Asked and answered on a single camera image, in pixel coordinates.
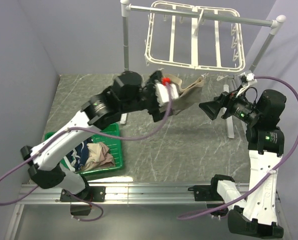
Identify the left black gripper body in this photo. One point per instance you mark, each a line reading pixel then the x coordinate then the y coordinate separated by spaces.
pixel 148 99

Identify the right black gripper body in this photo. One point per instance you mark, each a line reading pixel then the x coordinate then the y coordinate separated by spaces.
pixel 238 106

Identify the taupe beige underwear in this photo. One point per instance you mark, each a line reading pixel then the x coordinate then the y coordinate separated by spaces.
pixel 188 95

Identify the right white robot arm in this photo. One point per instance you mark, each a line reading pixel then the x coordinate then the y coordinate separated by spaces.
pixel 255 215

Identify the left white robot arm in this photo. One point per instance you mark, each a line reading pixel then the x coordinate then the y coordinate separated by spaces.
pixel 44 159

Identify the white clip drying hanger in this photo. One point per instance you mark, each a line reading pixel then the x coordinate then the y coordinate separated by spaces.
pixel 194 43

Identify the beige pink underwear pile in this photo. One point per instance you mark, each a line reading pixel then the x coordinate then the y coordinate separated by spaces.
pixel 99 157

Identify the navy white underwear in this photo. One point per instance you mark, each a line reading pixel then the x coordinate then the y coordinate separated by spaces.
pixel 76 159

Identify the green plastic tray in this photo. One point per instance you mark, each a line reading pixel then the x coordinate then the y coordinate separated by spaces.
pixel 115 150

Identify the grey white garment rack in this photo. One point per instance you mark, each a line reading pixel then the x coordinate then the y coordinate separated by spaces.
pixel 198 15

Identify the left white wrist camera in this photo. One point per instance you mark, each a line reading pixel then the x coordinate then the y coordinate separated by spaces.
pixel 165 90

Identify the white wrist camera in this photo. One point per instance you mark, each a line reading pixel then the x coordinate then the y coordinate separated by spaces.
pixel 247 79
pixel 165 90

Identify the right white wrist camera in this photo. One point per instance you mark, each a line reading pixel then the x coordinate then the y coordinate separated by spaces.
pixel 247 79

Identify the aluminium rail base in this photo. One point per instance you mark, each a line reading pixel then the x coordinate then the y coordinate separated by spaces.
pixel 117 190

